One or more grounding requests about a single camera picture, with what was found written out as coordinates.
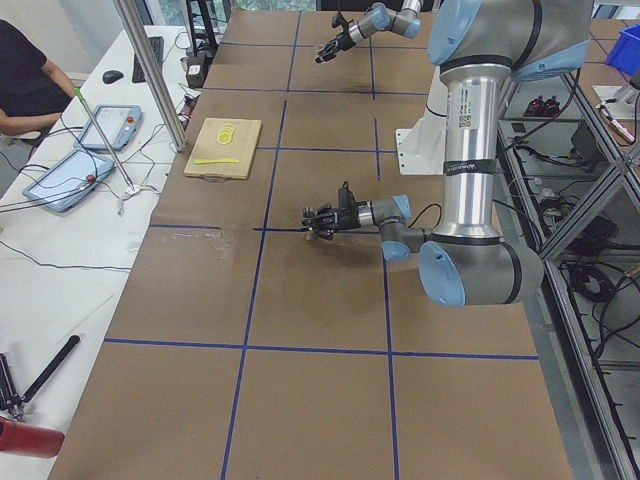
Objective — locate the near blue teach pendant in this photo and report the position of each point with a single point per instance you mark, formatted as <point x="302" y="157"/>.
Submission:
<point x="69" y="181"/>

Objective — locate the far blue teach pendant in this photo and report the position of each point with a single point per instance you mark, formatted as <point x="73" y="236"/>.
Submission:
<point x="118" y="122"/>

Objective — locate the aluminium frame post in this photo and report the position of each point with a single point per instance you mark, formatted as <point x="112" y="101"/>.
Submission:
<point x="135" y="30"/>

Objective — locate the blue teach pendant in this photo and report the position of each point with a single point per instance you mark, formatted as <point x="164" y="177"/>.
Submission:
<point x="118" y="122"/>
<point x="69" y="181"/>

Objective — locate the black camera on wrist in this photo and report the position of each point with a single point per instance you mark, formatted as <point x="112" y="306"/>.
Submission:
<point x="346" y="198"/>

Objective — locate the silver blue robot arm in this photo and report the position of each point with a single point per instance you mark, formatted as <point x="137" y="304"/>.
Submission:
<point x="378" y="18"/>
<point x="477" y="45"/>

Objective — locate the blue plastic bin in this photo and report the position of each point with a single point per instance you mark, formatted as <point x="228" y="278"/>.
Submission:
<point x="625" y="55"/>

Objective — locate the steel jigger measuring cup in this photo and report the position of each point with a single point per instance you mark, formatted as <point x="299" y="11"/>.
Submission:
<point x="310" y="228"/>

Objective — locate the person in black shirt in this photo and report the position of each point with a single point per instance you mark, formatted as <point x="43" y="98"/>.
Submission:
<point x="34" y="90"/>

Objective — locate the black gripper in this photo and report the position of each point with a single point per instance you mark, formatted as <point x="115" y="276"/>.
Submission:
<point x="343" y="42"/>
<point x="346" y="216"/>

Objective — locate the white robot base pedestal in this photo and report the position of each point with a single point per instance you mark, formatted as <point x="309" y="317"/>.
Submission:
<point x="420" y="149"/>

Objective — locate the red cylinder bottle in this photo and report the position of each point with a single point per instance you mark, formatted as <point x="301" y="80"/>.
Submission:
<point x="19" y="438"/>

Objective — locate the black computer mouse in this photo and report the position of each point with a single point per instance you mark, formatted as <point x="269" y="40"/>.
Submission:
<point x="111" y="76"/>

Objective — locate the yellow plastic knife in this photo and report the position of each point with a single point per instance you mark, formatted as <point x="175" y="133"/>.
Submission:
<point x="221" y="160"/>

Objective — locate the green-handled metal grabber stick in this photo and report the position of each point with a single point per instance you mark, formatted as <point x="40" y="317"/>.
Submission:
<point x="131" y="188"/>

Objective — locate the bamboo cutting board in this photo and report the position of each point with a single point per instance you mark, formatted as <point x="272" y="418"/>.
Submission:
<point x="242" y="147"/>

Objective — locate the lemon slices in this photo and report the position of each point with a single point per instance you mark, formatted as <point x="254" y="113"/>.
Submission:
<point x="225" y="133"/>

